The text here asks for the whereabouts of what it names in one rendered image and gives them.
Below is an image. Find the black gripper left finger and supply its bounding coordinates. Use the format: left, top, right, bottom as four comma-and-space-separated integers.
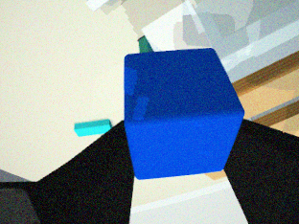
0, 120, 134, 224

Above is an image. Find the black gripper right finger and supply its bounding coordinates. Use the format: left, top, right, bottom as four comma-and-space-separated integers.
223, 119, 299, 224

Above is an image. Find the blue block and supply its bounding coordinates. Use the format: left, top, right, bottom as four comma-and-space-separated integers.
124, 47, 244, 180

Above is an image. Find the teal rectangular block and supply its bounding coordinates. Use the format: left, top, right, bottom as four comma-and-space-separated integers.
74, 119, 112, 136

